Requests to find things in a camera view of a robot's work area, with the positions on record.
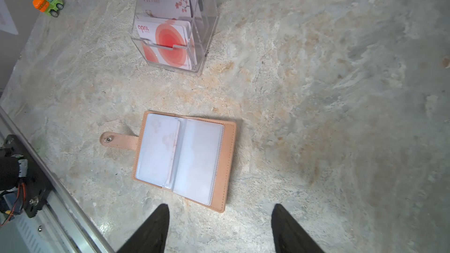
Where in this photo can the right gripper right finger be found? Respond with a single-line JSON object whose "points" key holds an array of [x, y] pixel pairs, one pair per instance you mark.
{"points": [[289, 236]]}

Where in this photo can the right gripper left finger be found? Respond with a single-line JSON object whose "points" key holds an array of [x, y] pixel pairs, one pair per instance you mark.
{"points": [[151, 235]]}

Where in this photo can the pink leather card wallet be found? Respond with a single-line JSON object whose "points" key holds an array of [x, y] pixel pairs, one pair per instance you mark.
{"points": [[203, 159]]}

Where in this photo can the clear acrylic card holder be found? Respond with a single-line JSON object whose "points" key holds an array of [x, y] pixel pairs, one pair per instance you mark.
{"points": [[203, 24]]}

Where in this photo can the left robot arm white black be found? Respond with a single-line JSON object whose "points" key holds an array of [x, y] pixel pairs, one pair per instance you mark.
{"points": [[24, 185]]}

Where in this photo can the white card red circle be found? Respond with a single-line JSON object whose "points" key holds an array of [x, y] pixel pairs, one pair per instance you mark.
{"points": [[166, 41]]}

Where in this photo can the orange green toy car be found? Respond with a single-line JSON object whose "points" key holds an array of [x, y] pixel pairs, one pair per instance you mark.
{"points": [[49, 7]]}

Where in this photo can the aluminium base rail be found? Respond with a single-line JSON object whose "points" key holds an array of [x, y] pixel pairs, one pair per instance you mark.
{"points": [[60, 227]]}

